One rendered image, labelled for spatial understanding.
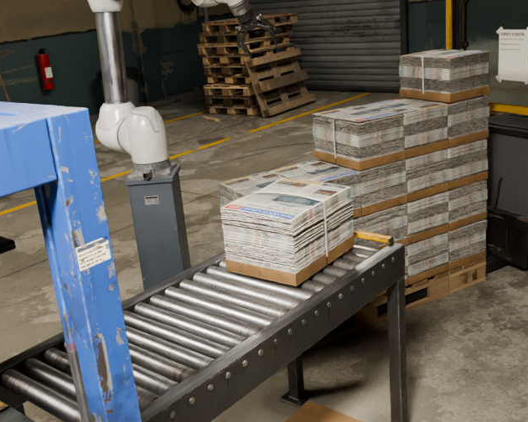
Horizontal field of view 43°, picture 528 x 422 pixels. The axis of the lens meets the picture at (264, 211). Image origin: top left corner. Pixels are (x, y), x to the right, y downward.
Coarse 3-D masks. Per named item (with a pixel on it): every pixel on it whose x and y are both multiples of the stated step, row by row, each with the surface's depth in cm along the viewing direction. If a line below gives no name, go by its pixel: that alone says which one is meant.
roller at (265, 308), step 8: (184, 280) 224; (184, 288) 222; (192, 288) 220; (200, 288) 218; (208, 288) 217; (216, 288) 216; (208, 296) 215; (216, 296) 213; (224, 296) 211; (232, 296) 209; (240, 296) 208; (232, 304) 208; (240, 304) 206; (248, 304) 205; (256, 304) 203; (264, 304) 202; (272, 304) 202; (264, 312) 200; (272, 312) 199; (280, 312) 197
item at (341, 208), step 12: (288, 180) 243; (300, 180) 242; (288, 192) 230; (300, 192) 229; (312, 192) 228; (324, 192) 227; (336, 192) 225; (348, 192) 229; (336, 204) 224; (348, 204) 230; (336, 216) 225; (348, 216) 232; (336, 228) 227; (348, 228) 234; (336, 240) 228
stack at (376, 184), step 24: (288, 168) 337; (312, 168) 333; (336, 168) 329; (384, 168) 327; (408, 168) 336; (432, 168) 345; (240, 192) 307; (360, 192) 324; (384, 192) 331; (408, 192) 339; (360, 216) 330; (384, 216) 334; (408, 216) 344; (432, 216) 352; (360, 240) 331; (432, 240) 356; (408, 264) 351; (432, 264) 361; (408, 288) 358; (432, 288) 365; (360, 312) 341; (336, 336) 336
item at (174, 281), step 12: (204, 264) 236; (216, 264) 237; (180, 276) 227; (192, 276) 228; (156, 288) 220; (132, 300) 213; (144, 300) 213; (132, 312) 210; (60, 336) 194; (36, 348) 188; (48, 348) 188; (60, 348) 191; (12, 360) 183; (24, 360) 183; (0, 372) 178; (0, 384) 178; (0, 396) 178; (12, 396) 181
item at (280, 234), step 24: (240, 216) 215; (264, 216) 209; (288, 216) 207; (312, 216) 212; (240, 240) 219; (264, 240) 213; (288, 240) 207; (312, 240) 215; (264, 264) 216; (288, 264) 210
